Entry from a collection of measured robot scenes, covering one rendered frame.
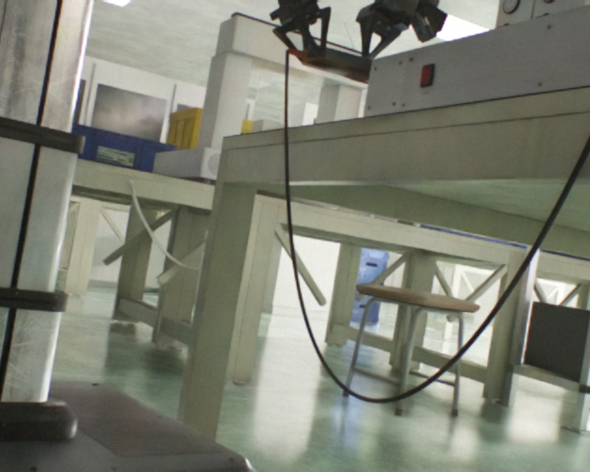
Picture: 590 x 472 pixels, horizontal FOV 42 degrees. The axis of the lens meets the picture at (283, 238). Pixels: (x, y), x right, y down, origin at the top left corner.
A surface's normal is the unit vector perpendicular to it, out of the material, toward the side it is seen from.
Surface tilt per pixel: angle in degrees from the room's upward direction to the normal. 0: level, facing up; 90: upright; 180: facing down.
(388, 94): 90
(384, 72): 90
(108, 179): 90
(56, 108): 90
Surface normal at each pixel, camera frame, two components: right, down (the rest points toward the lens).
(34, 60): 0.62, 0.09
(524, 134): -0.87, -0.15
